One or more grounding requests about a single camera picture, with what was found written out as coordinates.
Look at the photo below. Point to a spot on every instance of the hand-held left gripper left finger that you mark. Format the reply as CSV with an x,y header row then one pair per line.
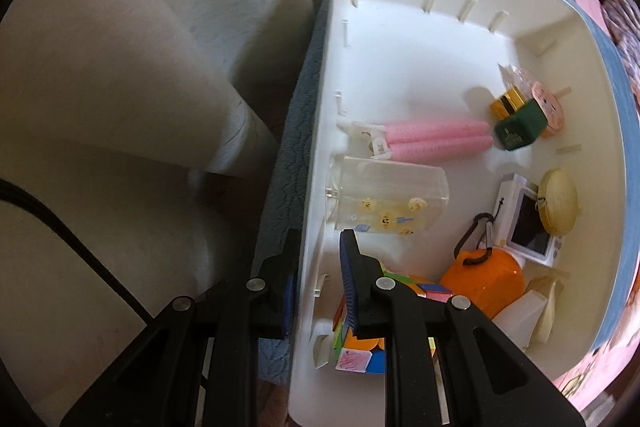
x,y
287,302

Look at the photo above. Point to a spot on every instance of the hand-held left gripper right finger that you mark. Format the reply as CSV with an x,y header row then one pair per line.
x,y
350,287

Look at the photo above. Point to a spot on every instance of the colourful puzzle cube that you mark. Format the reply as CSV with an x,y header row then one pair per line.
x,y
357,359

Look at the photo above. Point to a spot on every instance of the small clear patterned box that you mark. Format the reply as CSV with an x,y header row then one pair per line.
x,y
390,197

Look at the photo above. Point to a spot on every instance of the orange round case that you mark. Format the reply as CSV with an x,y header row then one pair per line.
x,y
487,282

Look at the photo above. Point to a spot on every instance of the white plastic fan-shaped piece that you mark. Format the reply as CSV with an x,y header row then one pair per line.
x,y
520,317

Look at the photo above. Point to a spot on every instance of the white toy camera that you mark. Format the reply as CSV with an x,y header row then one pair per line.
x,y
527,227

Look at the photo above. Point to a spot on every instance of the round gold case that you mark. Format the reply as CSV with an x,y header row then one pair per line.
x,y
557,202

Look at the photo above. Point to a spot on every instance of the green bottle with gold cap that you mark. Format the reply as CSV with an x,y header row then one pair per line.
x,y
520,122

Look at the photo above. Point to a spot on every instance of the white plastic tray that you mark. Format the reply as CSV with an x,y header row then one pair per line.
x,y
430,57

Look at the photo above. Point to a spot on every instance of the pink correction tape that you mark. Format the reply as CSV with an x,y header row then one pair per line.
x,y
548,101

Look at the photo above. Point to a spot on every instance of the blue fleece mat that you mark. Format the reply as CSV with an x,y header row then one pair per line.
x,y
280,157

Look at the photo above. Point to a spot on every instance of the pink bear print quilt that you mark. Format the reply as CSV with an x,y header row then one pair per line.
x,y
600,367

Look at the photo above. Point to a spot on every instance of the white patterned curtain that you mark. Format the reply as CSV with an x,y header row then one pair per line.
x,y
125,82

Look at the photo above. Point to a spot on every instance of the purple floral blanket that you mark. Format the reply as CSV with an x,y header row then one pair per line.
x,y
625,32

